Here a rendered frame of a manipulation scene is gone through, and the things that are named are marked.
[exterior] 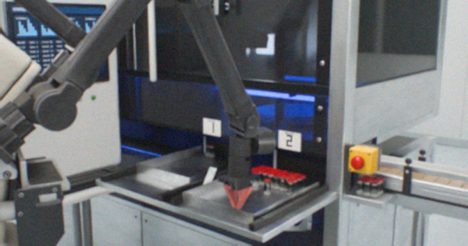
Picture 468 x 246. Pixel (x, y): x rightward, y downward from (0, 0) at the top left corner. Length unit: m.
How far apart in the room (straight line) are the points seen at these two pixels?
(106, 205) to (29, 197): 1.30
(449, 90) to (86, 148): 4.84
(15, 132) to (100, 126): 1.07
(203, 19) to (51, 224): 0.57
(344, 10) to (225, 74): 0.48
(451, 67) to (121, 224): 4.63
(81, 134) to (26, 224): 0.88
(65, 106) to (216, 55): 0.37
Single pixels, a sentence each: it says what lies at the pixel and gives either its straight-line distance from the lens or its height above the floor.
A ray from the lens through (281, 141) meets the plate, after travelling 1.60.
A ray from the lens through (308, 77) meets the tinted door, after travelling 1.52.
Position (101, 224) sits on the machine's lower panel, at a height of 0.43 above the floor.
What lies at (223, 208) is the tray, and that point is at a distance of 1.31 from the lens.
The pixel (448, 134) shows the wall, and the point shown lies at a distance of 6.21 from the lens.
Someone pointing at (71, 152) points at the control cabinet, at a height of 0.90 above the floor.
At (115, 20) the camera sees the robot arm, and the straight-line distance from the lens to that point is 0.99.
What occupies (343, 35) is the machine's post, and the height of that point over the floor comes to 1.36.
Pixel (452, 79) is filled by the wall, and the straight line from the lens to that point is 6.11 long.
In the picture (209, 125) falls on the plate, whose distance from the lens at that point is 1.78.
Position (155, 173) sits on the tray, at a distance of 1.65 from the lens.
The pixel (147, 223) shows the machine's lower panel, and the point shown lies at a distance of 2.20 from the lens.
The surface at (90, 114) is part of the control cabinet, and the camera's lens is 2.00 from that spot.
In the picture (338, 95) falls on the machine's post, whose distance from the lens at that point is 1.47.
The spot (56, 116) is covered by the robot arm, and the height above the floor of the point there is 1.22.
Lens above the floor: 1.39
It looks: 11 degrees down
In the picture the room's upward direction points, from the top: straight up
